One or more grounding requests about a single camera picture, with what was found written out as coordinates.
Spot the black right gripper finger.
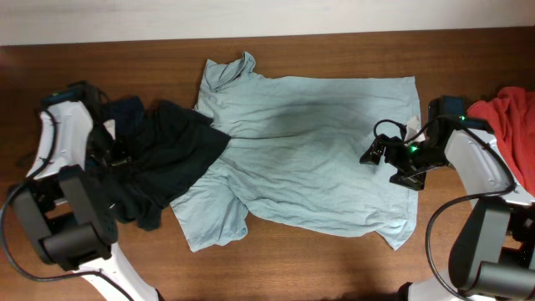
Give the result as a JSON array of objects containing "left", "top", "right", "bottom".
[
  {"left": 359, "top": 138, "right": 385, "bottom": 165},
  {"left": 390, "top": 171, "right": 426, "bottom": 191}
]

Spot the dark navy garment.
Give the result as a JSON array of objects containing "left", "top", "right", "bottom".
[{"left": 90, "top": 96, "right": 231, "bottom": 231}]

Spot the light blue t-shirt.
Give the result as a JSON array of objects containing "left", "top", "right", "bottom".
[{"left": 171, "top": 53, "right": 420, "bottom": 252}]

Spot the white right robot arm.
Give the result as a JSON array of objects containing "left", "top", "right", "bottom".
[{"left": 359, "top": 96, "right": 534, "bottom": 300}]

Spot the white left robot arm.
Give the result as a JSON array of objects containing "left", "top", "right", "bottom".
[{"left": 1, "top": 81, "right": 162, "bottom": 300}]

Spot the red garment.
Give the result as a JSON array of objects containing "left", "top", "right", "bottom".
[{"left": 467, "top": 87, "right": 534, "bottom": 195}]

